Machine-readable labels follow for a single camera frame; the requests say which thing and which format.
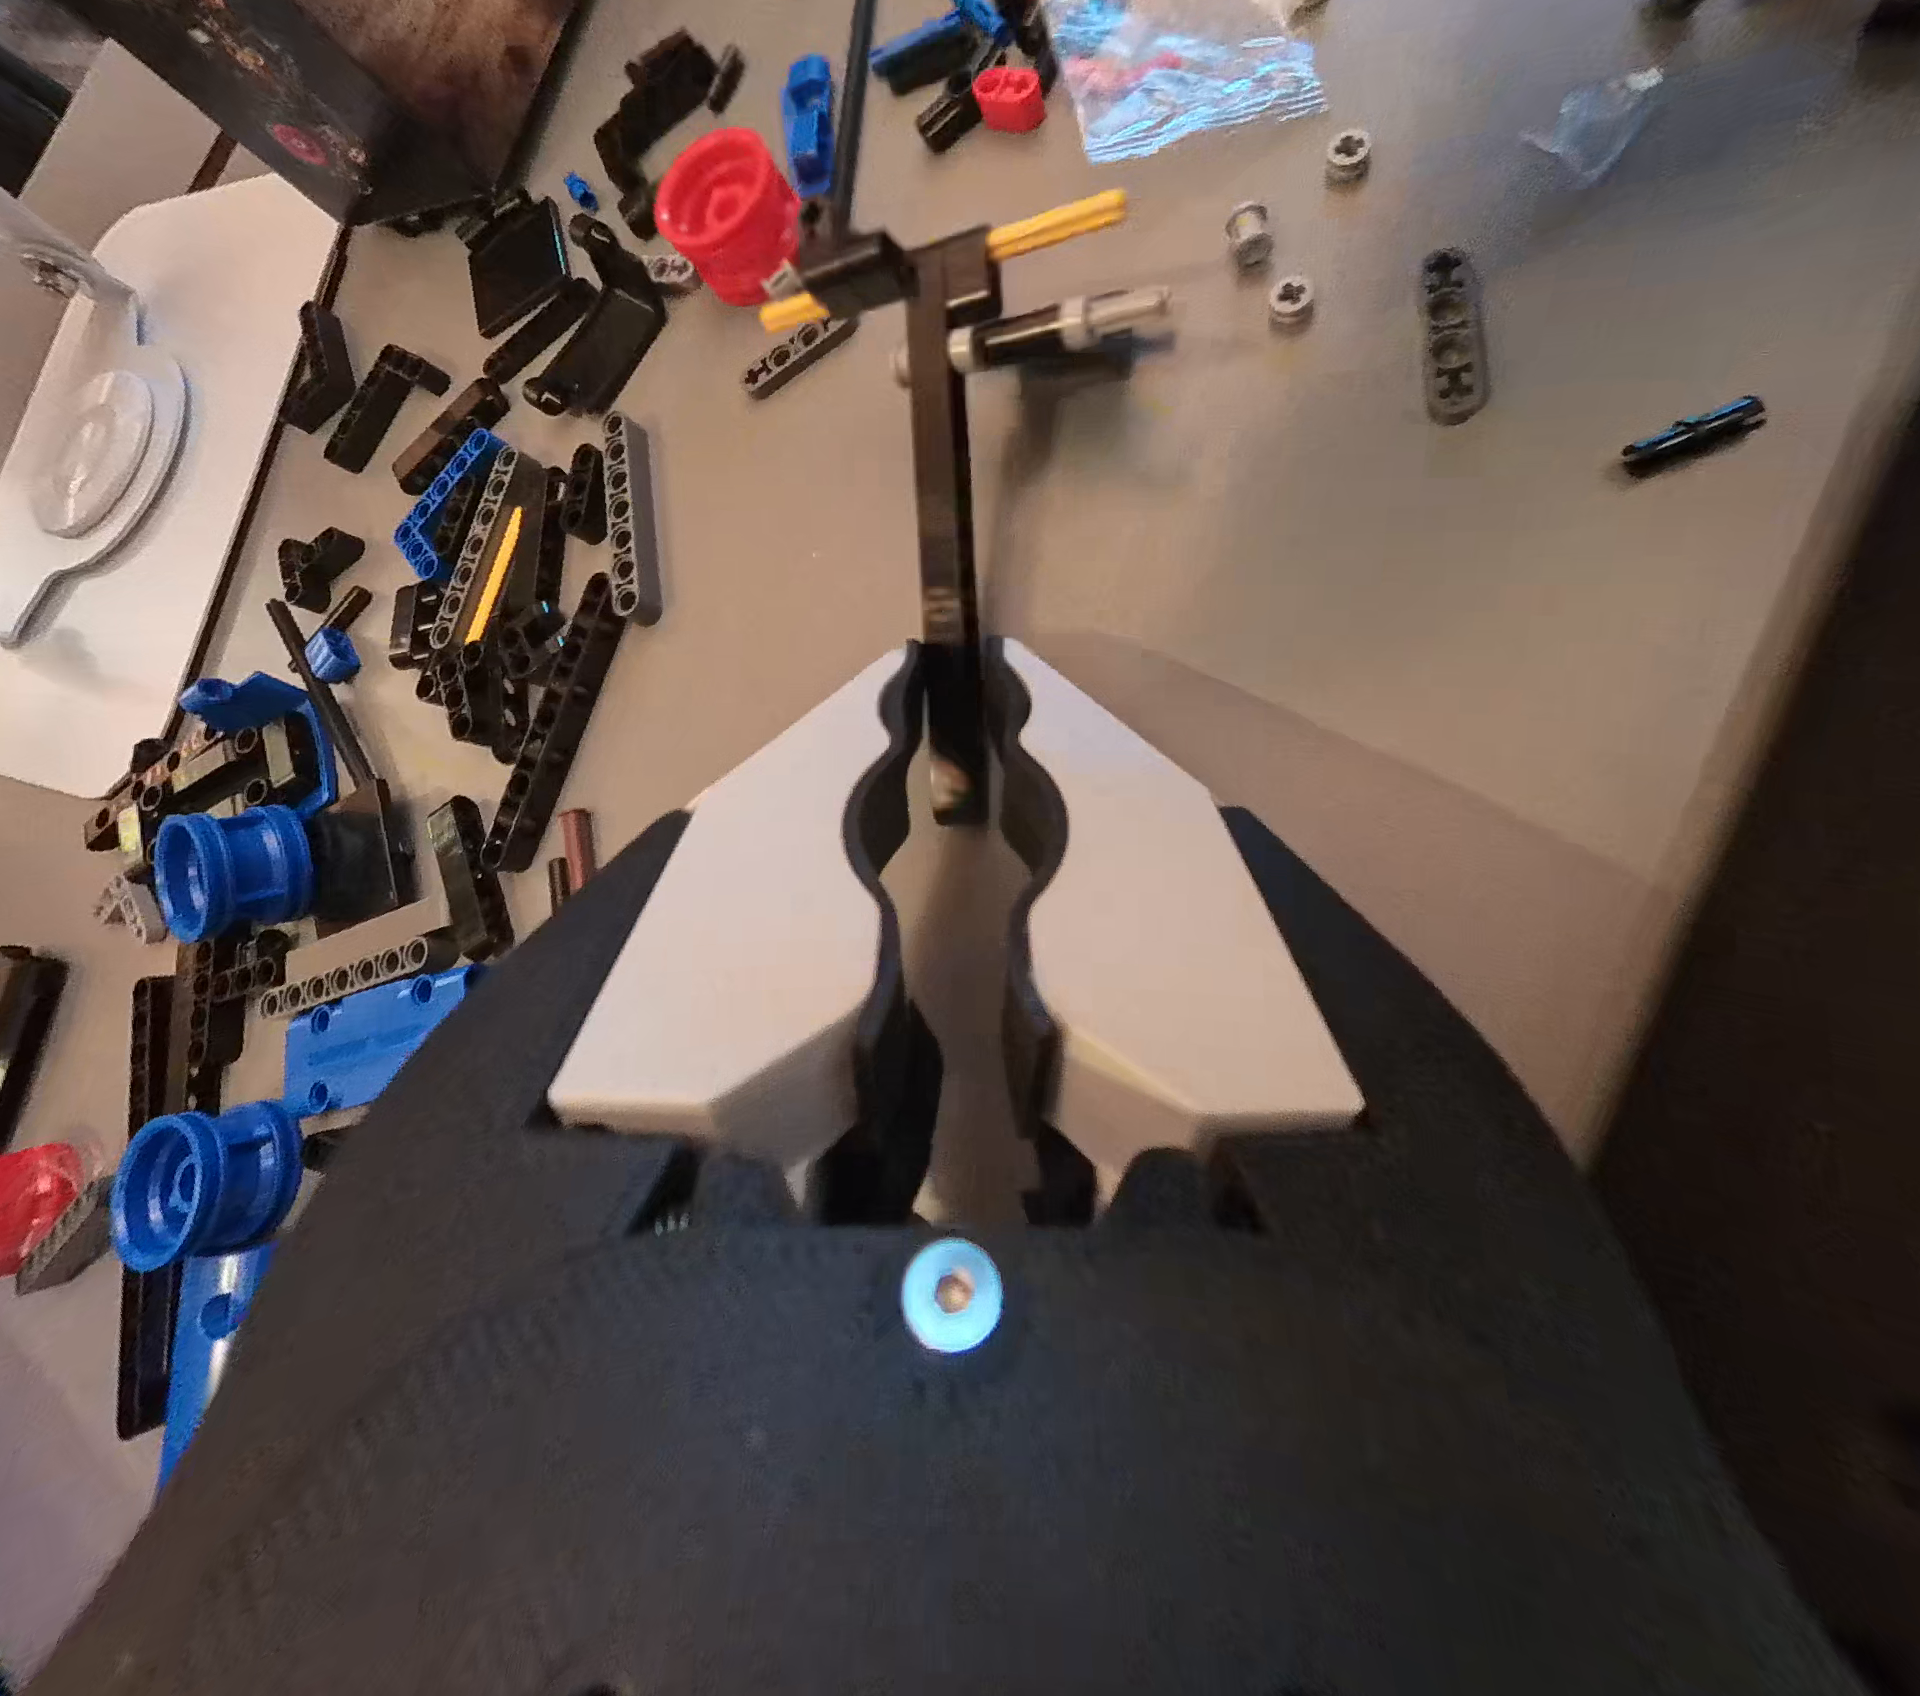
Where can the blue curved panel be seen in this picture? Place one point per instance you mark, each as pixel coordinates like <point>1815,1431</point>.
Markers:
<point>210,1350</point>
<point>810,121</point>

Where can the short black axle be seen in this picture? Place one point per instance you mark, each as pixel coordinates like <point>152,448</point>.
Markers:
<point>557,883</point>

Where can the white booklet stand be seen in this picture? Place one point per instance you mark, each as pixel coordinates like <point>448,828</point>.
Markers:
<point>167,376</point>

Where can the black frame subassembly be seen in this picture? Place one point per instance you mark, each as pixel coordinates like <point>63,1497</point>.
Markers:
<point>195,772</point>

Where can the black bent beam cluster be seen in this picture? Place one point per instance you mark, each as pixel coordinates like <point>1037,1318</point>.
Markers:
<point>660,83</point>

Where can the dark grey beam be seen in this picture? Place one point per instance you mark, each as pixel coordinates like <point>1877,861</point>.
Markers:
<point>482,541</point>

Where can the red wheel rim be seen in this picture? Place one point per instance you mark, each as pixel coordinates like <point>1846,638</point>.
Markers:
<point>35,1209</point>
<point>730,210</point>

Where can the long grey beam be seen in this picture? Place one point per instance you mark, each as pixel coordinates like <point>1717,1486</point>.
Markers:
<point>634,519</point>

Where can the light grey L-shaped liftarm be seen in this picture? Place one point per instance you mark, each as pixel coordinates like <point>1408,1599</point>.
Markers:
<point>133,914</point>

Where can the small blue pin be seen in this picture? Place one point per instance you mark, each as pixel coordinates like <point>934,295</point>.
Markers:
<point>581,191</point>

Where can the black curved panel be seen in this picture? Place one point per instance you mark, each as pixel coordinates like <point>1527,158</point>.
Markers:
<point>602,332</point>

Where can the dark grey connector piece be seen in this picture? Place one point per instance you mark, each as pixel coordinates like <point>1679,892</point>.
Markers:
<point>29,1037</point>

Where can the dark grey thin liftarm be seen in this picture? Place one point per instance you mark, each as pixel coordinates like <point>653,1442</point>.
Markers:
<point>800,357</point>

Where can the blue angled panel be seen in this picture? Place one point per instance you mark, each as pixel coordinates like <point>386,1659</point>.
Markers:
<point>256,699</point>

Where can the blue flat panel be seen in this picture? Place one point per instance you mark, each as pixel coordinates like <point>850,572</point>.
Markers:
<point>377,1042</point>

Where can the black connector pin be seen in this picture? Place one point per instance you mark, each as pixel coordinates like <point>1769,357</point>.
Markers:
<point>1694,433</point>

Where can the pile of black beams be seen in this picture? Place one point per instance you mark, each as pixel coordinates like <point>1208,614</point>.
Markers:
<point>563,707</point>

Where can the pile of small connector pins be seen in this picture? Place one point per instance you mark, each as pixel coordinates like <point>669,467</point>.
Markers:
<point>1009,96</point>

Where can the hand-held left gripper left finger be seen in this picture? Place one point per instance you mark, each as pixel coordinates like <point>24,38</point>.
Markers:
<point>719,977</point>

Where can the blue wheel rim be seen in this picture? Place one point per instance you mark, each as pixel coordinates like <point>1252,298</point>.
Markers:
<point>233,874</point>
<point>204,1186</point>

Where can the thin black axle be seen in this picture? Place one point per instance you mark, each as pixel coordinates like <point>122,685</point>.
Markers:
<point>322,699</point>

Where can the grey thin beam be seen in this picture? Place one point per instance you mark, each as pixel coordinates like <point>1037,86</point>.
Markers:
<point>1452,339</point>

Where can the brown axle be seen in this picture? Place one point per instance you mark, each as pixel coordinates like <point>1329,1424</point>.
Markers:
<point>579,844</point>

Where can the small blue connector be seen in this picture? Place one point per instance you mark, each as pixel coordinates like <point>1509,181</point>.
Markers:
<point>332,654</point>

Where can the yellow axle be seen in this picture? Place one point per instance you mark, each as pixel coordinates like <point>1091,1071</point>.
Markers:
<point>496,575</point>

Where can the blue frame beam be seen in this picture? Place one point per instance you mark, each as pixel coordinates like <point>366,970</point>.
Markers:
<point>428,511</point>

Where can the black flat panel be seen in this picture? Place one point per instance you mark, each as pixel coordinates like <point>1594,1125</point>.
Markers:
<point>515,264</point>

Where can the black beam assembly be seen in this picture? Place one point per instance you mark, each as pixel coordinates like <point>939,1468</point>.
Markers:
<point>946,451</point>

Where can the long black axle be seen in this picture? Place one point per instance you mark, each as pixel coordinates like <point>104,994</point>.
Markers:
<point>856,77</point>

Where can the black perforated panel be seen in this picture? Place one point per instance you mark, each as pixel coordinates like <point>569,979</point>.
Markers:
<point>1801,1125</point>

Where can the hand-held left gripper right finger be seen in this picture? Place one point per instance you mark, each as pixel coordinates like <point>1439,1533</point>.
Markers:
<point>1193,977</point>

